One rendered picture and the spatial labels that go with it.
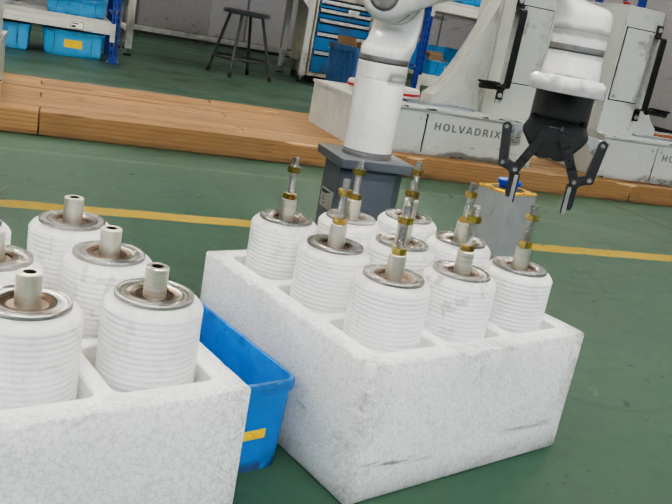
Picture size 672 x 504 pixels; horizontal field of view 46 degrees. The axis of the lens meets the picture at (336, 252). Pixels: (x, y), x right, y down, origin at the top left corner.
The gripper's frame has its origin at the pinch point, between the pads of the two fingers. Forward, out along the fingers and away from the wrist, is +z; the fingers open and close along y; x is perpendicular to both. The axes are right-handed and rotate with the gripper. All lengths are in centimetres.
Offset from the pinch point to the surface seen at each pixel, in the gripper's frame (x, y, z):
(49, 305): 53, 38, 10
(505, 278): 4.6, 1.6, 10.8
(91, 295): 41, 41, 13
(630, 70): -261, -23, -18
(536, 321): 2.7, -3.8, 16.1
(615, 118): -261, -23, 3
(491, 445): 10.3, -2.1, 32.0
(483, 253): -4.6, 5.6, 10.5
